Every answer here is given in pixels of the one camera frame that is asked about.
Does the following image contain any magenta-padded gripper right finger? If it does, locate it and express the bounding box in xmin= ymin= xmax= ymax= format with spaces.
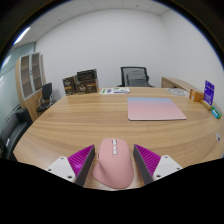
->
xmin=133 ymin=143 xmax=183 ymax=187

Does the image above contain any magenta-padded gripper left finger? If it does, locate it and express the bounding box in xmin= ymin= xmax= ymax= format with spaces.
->
xmin=45 ymin=144 xmax=96 ymax=187

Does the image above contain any pink computer mouse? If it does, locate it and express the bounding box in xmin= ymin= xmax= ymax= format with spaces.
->
xmin=92 ymin=137 xmax=135 ymax=190

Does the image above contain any pink and blue mouse pad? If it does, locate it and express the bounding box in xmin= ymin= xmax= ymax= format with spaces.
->
xmin=126 ymin=96 xmax=187 ymax=122

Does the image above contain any black leather armchair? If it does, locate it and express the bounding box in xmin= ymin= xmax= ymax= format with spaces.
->
xmin=0 ymin=107 xmax=34 ymax=160

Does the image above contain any green box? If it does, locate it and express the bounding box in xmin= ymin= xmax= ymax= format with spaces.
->
xmin=210 ymin=107 xmax=223 ymax=120

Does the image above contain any small yellow box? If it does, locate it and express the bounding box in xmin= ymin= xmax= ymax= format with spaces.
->
xmin=200 ymin=99 xmax=214 ymax=111

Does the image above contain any white sheet with circle print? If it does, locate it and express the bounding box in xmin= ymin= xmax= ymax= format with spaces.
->
xmin=167 ymin=87 xmax=191 ymax=98

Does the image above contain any wooden shelf unit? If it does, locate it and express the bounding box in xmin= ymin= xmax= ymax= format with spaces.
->
xmin=14 ymin=52 xmax=48 ymax=122

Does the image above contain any orange box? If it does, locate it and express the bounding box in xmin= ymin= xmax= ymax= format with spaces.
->
xmin=189 ymin=89 xmax=205 ymax=103

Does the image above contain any small black chair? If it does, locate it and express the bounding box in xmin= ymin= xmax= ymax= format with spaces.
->
xmin=35 ymin=82 xmax=56 ymax=116

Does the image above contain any small brown cardboard box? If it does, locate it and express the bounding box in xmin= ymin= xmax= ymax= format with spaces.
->
xmin=62 ymin=76 xmax=78 ymax=97

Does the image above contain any large brown cardboard box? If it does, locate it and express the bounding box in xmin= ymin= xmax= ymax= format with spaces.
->
xmin=74 ymin=78 xmax=100 ymax=95

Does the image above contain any wooden side desk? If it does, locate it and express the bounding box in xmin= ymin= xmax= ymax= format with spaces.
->
xmin=161 ymin=76 xmax=201 ymax=94

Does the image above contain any purple sign card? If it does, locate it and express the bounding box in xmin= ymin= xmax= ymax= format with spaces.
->
xmin=203 ymin=80 xmax=216 ymax=106

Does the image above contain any grey backpack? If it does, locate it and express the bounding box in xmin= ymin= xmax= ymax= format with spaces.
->
xmin=126 ymin=71 xmax=148 ymax=88

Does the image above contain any white sheet with green print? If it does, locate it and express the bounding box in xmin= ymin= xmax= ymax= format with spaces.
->
xmin=99 ymin=87 xmax=131 ymax=95

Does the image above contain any black box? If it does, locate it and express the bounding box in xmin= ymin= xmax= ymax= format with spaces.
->
xmin=76 ymin=68 xmax=98 ymax=82

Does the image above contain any black mesh office chair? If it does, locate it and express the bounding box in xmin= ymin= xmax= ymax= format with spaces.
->
xmin=117 ymin=66 xmax=155 ymax=88

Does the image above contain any rectangular ceiling light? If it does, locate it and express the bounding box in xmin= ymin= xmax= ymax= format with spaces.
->
xmin=13 ymin=26 xmax=32 ymax=46

